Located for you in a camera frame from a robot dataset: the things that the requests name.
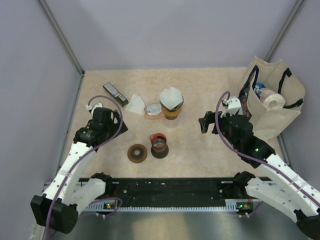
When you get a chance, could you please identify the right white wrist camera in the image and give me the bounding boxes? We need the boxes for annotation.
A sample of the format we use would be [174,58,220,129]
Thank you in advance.
[221,96,242,118]

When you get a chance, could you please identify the clear glass carafe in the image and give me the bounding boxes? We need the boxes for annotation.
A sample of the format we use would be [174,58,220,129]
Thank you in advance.
[165,116,179,121]

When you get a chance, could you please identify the white coffee filter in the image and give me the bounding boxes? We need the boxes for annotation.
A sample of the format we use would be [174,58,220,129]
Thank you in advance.
[125,94,145,115]
[159,87,183,100]

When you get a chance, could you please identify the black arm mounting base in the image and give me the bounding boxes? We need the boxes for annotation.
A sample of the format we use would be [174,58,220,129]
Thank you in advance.
[79,176,261,208]

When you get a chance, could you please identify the white paper roll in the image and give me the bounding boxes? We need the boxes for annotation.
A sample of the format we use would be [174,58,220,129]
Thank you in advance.
[260,92,286,111]

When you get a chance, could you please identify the light wooden dripper ring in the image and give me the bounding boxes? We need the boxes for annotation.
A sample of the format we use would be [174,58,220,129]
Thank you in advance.
[161,106,184,120]

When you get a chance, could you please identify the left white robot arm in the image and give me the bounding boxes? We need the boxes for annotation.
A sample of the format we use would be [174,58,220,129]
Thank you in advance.
[30,107,128,234]

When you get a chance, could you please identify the black toothpaste box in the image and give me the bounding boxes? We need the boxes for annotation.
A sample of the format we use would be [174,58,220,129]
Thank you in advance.
[102,82,129,107]

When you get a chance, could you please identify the blue snack package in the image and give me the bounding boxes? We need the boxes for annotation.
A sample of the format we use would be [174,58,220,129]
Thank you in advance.
[253,83,265,98]

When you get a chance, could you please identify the clear ribbed glass dripper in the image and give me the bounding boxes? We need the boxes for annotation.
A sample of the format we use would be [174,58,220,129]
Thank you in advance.
[160,96,184,112]

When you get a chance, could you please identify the red rimmed glass carafe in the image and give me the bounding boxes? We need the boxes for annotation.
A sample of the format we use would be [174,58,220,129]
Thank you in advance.
[149,133,169,159]

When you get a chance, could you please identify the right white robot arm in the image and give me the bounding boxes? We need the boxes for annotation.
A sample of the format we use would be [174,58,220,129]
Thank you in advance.
[198,111,320,240]

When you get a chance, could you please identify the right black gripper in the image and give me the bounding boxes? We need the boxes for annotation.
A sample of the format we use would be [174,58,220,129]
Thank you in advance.
[199,108,240,150]

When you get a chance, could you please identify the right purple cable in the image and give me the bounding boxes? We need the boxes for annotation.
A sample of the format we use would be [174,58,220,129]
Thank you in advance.
[215,91,320,218]

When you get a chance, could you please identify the pink liquid bottle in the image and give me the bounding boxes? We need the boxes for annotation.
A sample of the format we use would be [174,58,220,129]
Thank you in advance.
[144,103,164,119]

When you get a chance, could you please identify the white slotted cable duct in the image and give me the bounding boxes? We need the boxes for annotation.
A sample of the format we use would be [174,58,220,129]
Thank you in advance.
[83,200,253,214]

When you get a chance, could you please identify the dark wooden dripper ring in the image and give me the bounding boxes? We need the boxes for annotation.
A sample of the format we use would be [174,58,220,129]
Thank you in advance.
[127,143,148,164]

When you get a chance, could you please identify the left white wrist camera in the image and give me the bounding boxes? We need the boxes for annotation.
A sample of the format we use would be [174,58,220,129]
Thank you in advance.
[85,102,103,113]

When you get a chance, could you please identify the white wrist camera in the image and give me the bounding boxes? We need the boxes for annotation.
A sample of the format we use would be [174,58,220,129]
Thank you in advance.
[221,96,242,118]
[85,102,103,113]

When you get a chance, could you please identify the beige canvas tote bag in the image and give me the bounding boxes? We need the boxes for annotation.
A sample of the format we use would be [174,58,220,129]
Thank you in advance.
[237,56,306,141]

